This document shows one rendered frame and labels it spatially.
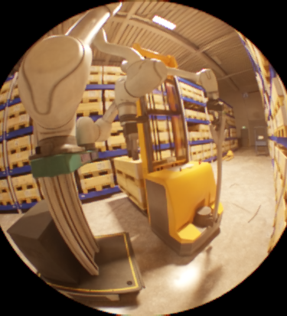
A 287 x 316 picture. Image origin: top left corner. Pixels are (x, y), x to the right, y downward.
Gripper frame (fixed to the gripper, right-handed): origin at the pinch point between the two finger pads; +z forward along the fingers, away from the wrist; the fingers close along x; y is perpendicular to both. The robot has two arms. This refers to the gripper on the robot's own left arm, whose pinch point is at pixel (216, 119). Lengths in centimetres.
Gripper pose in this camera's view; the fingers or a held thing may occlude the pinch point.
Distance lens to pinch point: 94.1
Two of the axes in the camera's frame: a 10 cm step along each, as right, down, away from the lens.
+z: 4.2, 7.4, 5.3
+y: 7.7, -6.0, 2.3
